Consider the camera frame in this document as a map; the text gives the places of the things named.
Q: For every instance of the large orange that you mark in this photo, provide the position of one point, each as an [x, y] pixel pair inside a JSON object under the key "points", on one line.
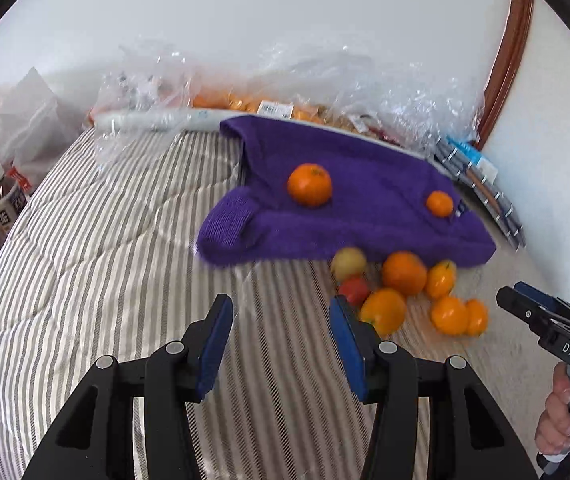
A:
{"points": [[310, 185]]}

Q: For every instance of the green-yellow round fruit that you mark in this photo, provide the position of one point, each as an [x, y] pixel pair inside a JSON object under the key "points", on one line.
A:
{"points": [[347, 263]]}

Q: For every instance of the white plastic bag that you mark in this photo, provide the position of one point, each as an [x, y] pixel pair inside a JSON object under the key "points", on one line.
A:
{"points": [[36, 128]]}

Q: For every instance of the clear plastic fruit bags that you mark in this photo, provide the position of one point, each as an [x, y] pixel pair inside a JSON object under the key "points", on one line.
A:
{"points": [[156, 92]]}

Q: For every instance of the medium orange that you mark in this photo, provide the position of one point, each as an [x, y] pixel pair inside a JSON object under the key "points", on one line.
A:
{"points": [[404, 272]]}

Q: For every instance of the small orange with stem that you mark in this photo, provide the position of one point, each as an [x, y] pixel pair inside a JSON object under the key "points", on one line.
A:
{"points": [[440, 204]]}

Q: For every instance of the purple towel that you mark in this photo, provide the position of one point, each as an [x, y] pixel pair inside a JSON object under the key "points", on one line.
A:
{"points": [[378, 202]]}

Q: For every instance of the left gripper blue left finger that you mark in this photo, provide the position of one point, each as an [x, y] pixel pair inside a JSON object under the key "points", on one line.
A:
{"points": [[92, 435]]}

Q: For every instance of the oblong orange fruit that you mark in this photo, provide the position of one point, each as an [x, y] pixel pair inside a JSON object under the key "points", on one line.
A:
{"points": [[478, 317], [449, 316]]}

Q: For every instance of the oblong orange fruit right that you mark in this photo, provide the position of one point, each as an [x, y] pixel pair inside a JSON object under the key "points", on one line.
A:
{"points": [[478, 317]]}

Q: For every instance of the leftmost orange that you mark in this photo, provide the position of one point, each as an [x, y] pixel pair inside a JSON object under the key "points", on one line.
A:
{"points": [[385, 309]]}

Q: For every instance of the folded grey checked cloth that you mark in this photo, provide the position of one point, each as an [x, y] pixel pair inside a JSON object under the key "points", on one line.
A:
{"points": [[500, 208]]}

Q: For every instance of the brown wooden door frame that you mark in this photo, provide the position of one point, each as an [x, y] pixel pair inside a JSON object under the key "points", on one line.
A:
{"points": [[506, 64]]}

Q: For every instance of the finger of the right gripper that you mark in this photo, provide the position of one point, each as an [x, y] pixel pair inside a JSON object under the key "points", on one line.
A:
{"points": [[522, 307], [535, 293]]}

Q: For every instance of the blue white tissue box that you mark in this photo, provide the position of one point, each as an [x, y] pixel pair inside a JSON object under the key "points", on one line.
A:
{"points": [[485, 166]]}

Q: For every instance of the person's right hand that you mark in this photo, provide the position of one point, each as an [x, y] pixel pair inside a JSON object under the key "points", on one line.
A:
{"points": [[552, 436]]}

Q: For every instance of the striped quilt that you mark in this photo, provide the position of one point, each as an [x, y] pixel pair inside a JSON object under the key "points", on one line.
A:
{"points": [[105, 262]]}

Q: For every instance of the small red fruit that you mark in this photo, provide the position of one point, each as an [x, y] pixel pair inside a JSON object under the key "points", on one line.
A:
{"points": [[355, 290]]}

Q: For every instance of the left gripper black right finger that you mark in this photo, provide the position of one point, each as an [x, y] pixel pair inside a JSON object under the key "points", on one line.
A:
{"points": [[470, 438]]}

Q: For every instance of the plastic bottle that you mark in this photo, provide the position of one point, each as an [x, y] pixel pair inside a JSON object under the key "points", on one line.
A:
{"points": [[12, 201]]}

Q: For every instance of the small orange front left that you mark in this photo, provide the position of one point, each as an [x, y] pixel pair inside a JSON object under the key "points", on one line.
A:
{"points": [[441, 279]]}

